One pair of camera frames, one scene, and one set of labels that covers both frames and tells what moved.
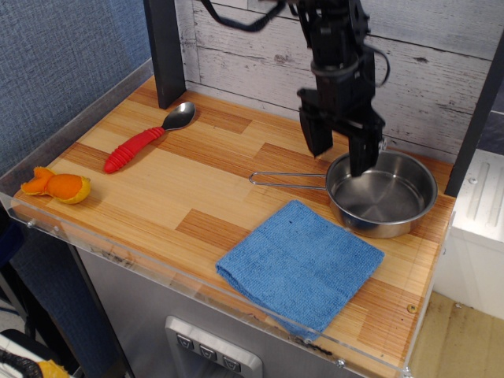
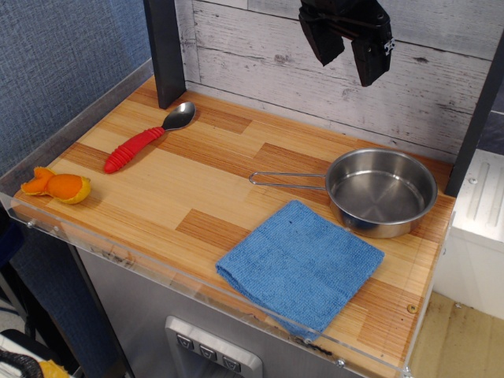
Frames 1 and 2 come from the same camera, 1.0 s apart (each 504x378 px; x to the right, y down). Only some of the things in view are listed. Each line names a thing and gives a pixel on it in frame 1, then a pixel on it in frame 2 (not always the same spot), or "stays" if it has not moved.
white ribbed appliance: x=471 y=269 stays
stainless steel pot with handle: x=383 y=204 stays
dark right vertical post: x=477 y=131 stays
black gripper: x=344 y=94 to x=357 y=20
